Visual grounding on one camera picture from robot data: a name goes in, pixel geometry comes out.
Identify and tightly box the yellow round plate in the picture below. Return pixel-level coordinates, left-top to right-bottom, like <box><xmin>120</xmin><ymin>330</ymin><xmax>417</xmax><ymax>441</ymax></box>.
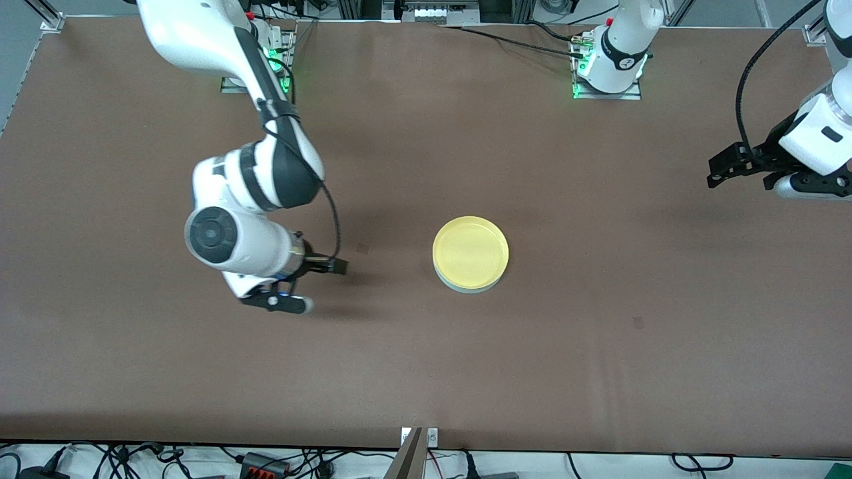
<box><xmin>432</xmin><ymin>216</ymin><xmax>510</xmax><ymax>291</ymax></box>

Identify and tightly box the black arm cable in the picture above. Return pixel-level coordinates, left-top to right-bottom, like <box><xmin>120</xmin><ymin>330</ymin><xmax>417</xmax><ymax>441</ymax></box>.
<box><xmin>734</xmin><ymin>0</ymin><xmax>827</xmax><ymax>158</ymax></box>
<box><xmin>256</xmin><ymin>57</ymin><xmax>343</xmax><ymax>263</ymax></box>

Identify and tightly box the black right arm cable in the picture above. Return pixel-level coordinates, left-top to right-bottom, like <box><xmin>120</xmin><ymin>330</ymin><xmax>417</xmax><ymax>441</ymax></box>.
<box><xmin>256</xmin><ymin>57</ymin><xmax>343</xmax><ymax>263</ymax></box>

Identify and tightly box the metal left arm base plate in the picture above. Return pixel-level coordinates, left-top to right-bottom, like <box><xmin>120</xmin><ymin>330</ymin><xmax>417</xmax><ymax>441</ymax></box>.
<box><xmin>570</xmin><ymin>33</ymin><xmax>644</xmax><ymax>101</ymax></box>

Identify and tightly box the short black table cable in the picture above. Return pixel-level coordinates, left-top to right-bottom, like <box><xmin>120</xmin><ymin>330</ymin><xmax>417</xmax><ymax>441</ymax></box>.
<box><xmin>525</xmin><ymin>20</ymin><xmax>576</xmax><ymax>42</ymax></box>

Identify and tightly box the black looped cable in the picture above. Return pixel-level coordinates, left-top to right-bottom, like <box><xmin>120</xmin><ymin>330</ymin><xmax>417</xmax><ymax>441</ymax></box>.
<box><xmin>671</xmin><ymin>453</ymin><xmax>735</xmax><ymax>474</ymax></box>

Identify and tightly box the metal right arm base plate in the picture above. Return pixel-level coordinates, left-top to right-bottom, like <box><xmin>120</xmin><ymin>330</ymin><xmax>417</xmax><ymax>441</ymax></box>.
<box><xmin>220</xmin><ymin>27</ymin><xmax>297</xmax><ymax>94</ymax></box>

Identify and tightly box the black orange power strip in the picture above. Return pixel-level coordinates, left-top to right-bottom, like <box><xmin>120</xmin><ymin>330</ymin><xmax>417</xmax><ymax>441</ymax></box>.
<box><xmin>240</xmin><ymin>452</ymin><xmax>291</xmax><ymax>479</ymax></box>

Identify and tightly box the pale green round plate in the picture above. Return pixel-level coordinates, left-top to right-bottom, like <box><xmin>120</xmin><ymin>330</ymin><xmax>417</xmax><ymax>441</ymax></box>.
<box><xmin>433</xmin><ymin>259</ymin><xmax>509</xmax><ymax>295</ymax></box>

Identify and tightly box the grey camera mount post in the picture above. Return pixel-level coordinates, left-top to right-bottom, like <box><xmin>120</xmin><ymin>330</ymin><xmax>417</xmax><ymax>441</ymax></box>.
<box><xmin>385</xmin><ymin>427</ymin><xmax>427</xmax><ymax>479</ymax></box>

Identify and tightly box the black tangled cable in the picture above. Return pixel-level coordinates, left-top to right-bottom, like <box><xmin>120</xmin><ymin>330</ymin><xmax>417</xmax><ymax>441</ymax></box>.
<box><xmin>70</xmin><ymin>442</ymin><xmax>190</xmax><ymax>479</ymax></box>

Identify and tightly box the long black table cable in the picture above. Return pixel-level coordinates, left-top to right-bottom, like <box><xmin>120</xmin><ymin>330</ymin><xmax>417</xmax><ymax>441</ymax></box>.
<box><xmin>439</xmin><ymin>24</ymin><xmax>586</xmax><ymax>58</ymax></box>

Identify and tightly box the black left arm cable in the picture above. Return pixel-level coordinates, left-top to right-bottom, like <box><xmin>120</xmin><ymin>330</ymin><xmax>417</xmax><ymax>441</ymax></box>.
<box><xmin>734</xmin><ymin>0</ymin><xmax>827</xmax><ymax>158</ymax></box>

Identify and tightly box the white metal bracket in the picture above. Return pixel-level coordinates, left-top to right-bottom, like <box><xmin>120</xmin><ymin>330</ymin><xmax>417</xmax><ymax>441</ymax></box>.
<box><xmin>401</xmin><ymin>427</ymin><xmax>440</xmax><ymax>448</ymax></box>

